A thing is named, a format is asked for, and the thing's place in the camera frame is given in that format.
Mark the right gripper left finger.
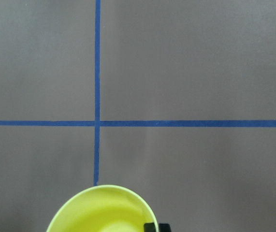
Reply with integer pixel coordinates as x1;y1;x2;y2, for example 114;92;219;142
144;222;155;232

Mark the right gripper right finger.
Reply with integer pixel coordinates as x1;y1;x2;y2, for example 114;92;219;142
159;223;171;232

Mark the yellow plastic cup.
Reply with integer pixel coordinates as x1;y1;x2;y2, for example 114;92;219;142
47;185;159;232

